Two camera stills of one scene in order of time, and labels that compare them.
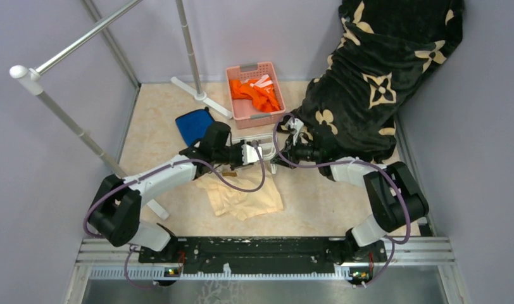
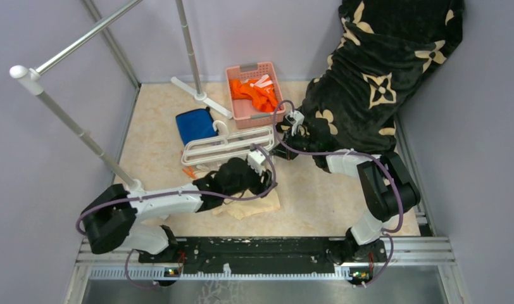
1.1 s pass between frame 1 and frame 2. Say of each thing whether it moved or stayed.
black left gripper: moved
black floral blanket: stayed
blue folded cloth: stayed
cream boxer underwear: stayed
